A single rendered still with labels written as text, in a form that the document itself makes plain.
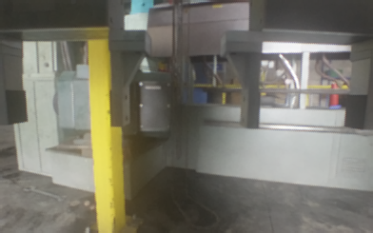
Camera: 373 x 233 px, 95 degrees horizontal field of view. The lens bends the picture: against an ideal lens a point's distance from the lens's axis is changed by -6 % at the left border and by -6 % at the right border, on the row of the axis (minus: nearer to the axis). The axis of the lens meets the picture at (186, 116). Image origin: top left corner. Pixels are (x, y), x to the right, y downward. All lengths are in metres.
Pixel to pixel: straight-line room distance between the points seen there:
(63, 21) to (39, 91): 1.65
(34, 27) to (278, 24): 0.24
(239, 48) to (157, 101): 1.03
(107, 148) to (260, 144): 1.17
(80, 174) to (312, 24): 1.51
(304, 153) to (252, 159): 0.40
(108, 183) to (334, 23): 0.90
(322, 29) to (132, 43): 0.19
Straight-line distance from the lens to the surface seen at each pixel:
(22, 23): 0.26
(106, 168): 0.91
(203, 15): 1.78
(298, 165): 1.71
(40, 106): 1.87
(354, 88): 0.29
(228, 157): 1.64
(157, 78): 1.24
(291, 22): 0.22
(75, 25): 0.23
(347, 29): 0.25
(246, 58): 0.22
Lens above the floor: 0.69
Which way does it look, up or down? 7 degrees down
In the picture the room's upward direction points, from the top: 1 degrees clockwise
